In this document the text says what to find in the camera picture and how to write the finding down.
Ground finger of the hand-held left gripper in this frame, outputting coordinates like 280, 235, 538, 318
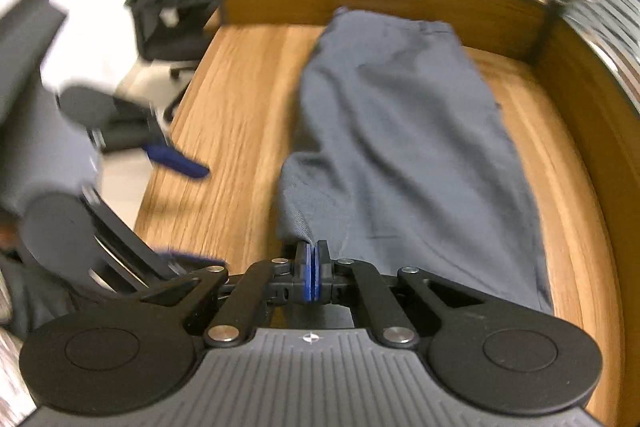
142, 107, 211, 180
82, 192, 231, 295

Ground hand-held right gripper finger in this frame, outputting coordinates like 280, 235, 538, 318
315, 241, 506, 348
137, 241, 316, 348

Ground grey pants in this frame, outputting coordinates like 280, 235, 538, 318
276, 6, 554, 315

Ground dark cloth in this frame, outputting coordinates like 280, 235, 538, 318
0, 252, 86, 343

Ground dark grey office chair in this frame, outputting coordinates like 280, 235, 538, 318
0, 0, 68, 118

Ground black office chair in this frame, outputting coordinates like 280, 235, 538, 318
106, 0, 221, 118

